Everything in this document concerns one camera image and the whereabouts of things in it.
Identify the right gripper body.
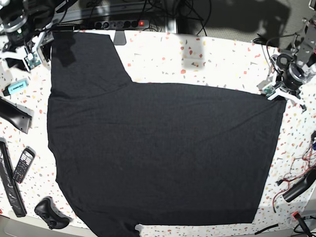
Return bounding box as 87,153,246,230
16,33,53,64

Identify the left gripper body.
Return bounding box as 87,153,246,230
270,54,307,111

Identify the black T-shirt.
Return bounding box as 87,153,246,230
47,32,286,237

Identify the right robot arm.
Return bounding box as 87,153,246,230
0,0,56,70

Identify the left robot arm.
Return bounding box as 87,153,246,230
263,17,316,111

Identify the turquoise highlighter marker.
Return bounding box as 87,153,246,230
2,79,28,96

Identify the grey power strip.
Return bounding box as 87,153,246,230
94,20,149,30

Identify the black cylindrical tool right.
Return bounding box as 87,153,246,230
283,169,316,202

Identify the long black flat bar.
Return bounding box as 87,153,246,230
0,138,27,218

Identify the black clamp with red tip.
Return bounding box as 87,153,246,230
292,211,316,237

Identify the black game controller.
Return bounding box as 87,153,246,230
34,197,70,230

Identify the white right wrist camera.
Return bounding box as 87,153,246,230
24,52,42,71

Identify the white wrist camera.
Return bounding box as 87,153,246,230
24,52,42,71
262,84,278,101

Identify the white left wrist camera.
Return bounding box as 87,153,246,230
262,84,278,101

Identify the black plastic handle piece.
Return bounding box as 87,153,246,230
0,98,32,134

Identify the aluminium frame rail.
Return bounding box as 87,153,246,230
52,1,145,23

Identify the black cordless phone handset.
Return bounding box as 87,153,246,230
13,147,36,184

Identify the black cable at bottom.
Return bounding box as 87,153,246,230
254,224,279,236

